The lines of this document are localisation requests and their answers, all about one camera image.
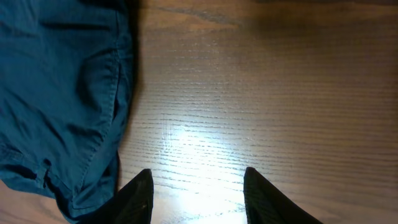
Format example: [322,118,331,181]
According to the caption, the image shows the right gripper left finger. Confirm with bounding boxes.
[79,169,154,224]

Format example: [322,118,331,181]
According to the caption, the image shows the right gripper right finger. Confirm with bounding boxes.
[243,167,322,224]

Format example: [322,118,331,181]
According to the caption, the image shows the navy blue shorts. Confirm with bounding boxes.
[1,0,134,223]

